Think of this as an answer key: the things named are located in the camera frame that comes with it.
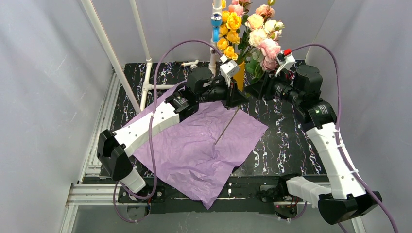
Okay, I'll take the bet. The light pink rose stem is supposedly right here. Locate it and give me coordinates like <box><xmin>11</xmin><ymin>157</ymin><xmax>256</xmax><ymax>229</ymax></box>
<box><xmin>213</xmin><ymin>38</ymin><xmax>282</xmax><ymax>147</ymax></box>

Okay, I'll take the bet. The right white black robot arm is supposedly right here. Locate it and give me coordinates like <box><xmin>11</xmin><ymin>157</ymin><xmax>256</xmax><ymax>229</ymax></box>
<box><xmin>245</xmin><ymin>65</ymin><xmax>382</xmax><ymax>225</ymax></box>

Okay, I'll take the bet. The peach rose flower stem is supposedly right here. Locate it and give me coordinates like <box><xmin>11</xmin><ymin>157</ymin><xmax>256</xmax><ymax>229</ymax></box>
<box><xmin>245</xmin><ymin>0</ymin><xmax>276</xmax><ymax>31</ymax></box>

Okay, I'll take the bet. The blue pipe valve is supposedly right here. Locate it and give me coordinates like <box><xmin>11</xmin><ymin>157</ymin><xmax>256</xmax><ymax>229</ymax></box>
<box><xmin>210</xmin><ymin>12</ymin><xmax>222</xmax><ymax>43</ymax></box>

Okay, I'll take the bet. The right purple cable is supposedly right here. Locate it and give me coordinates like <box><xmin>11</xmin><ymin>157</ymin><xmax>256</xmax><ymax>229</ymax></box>
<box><xmin>288</xmin><ymin>43</ymin><xmax>400</xmax><ymax>233</ymax></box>

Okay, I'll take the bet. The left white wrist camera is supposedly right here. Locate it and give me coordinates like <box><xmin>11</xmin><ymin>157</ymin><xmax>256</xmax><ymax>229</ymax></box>
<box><xmin>220</xmin><ymin>55</ymin><xmax>240</xmax><ymax>87</ymax></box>

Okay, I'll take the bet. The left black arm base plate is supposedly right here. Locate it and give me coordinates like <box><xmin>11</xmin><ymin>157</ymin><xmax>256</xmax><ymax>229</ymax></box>
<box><xmin>117</xmin><ymin>185</ymin><xmax>166</xmax><ymax>203</ymax></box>

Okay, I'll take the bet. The pink rose flower stem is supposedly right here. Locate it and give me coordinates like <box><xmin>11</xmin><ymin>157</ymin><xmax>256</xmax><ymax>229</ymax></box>
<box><xmin>228</xmin><ymin>0</ymin><xmax>251</xmax><ymax>18</ymax></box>

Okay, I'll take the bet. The purple pink wrapping paper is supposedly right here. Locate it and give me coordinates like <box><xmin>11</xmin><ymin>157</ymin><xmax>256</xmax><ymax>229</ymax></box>
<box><xmin>134</xmin><ymin>102</ymin><xmax>268</xmax><ymax>209</ymax></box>

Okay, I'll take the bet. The yellow rose flower stem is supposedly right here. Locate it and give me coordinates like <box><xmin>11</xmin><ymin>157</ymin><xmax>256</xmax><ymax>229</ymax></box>
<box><xmin>216</xmin><ymin>0</ymin><xmax>245</xmax><ymax>64</ymax></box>

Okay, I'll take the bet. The small white pipe elbow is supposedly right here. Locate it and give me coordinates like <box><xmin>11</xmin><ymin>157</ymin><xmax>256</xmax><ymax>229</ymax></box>
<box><xmin>181</xmin><ymin>59</ymin><xmax>199</xmax><ymax>70</ymax></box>

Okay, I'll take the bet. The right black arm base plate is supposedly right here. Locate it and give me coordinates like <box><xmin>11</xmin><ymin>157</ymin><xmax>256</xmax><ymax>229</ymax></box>
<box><xmin>257</xmin><ymin>184</ymin><xmax>304</xmax><ymax>205</ymax></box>

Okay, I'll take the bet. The yellow cylindrical vase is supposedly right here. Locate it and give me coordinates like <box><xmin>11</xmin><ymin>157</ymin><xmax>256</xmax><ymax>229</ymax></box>
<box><xmin>233</xmin><ymin>61</ymin><xmax>245</xmax><ymax>92</ymax></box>

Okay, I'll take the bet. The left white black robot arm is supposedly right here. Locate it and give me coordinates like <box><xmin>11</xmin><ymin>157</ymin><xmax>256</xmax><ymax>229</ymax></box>
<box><xmin>97</xmin><ymin>62</ymin><xmax>247</xmax><ymax>195</ymax></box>

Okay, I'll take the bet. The white rose flower stem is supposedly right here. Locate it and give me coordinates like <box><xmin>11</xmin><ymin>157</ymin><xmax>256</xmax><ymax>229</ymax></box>
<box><xmin>248</xmin><ymin>19</ymin><xmax>285</xmax><ymax>48</ymax></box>

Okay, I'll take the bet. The aluminium extrusion frame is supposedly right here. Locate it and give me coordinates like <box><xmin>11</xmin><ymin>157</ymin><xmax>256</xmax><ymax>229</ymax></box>
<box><xmin>60</xmin><ymin>64</ymin><xmax>367</xmax><ymax>233</ymax></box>

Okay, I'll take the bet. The white PVC pipe frame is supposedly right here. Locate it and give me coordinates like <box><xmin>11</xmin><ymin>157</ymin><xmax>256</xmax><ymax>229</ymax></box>
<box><xmin>81</xmin><ymin>0</ymin><xmax>215</xmax><ymax>112</ymax></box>

